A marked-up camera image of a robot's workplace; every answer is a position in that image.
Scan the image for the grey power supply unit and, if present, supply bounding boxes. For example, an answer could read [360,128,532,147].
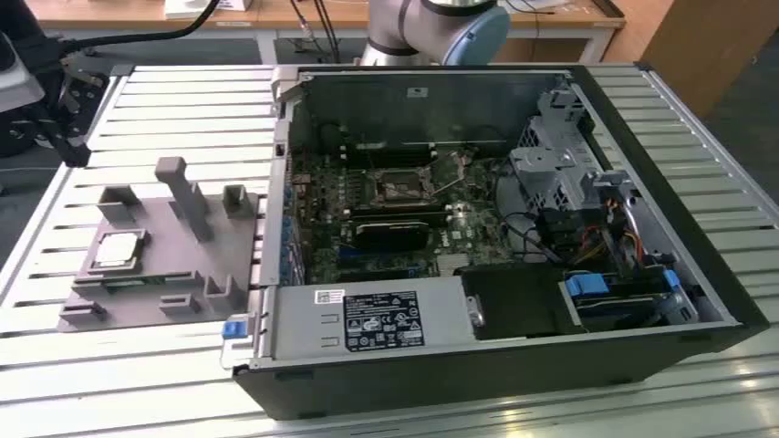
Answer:
[265,278,480,362]

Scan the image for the thin dark hanging cables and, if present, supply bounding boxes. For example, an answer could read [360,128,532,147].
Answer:
[287,0,342,63]

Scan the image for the CPU socket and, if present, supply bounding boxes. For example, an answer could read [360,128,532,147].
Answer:
[372,168,438,205]

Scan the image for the metal socket cover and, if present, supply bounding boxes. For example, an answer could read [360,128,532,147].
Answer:
[426,145,482,193]

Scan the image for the black graphics card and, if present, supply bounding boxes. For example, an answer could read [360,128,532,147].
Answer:
[354,221,430,252]

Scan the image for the wooden cabinet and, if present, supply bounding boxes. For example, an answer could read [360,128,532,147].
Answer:
[636,0,779,120]

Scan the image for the green RAM stick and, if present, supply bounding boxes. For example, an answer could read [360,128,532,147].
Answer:
[103,276,197,292]

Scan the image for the black wire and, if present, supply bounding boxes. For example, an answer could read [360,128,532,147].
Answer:
[496,210,568,266]

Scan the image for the yellow red wire bundle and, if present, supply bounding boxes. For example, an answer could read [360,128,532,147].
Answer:
[578,226,646,266]

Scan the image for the black RAM slot white clips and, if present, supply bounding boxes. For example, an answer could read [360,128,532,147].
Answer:
[345,139,508,154]
[346,151,438,168]

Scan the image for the grey case handle latch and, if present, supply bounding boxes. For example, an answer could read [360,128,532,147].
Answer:
[269,65,306,120]

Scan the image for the grey plastic bracket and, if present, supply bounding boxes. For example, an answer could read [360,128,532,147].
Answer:
[581,170,634,216]

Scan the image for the black open PC case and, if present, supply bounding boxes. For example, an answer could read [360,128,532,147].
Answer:
[231,63,772,422]

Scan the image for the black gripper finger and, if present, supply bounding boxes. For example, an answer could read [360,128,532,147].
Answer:
[46,75,102,168]
[0,108,58,159]

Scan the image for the grey metal drive cage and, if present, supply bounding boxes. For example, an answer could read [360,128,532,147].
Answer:
[508,88,610,212]

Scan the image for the thin wire locking lever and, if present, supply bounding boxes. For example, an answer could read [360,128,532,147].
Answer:
[432,173,469,194]

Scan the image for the green motherboard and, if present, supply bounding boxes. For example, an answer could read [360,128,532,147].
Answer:
[285,144,520,284]

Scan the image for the black plastic shroud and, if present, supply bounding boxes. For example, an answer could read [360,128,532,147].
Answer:
[458,263,586,341]

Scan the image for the silver square CPU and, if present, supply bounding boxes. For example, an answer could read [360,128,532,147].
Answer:
[95,232,145,266]

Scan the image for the black printed label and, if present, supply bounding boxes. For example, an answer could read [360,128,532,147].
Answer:
[341,289,425,353]

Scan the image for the wooden desk white frame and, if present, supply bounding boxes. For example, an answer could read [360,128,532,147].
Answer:
[34,0,628,66]

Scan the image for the hard disk in blue carrier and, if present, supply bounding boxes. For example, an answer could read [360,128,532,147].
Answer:
[560,269,664,332]

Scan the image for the grey plastic parts rack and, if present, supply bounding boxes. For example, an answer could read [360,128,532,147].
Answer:
[55,156,270,332]

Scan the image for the black corrugated cable hose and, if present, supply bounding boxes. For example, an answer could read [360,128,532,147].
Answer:
[58,0,221,52]

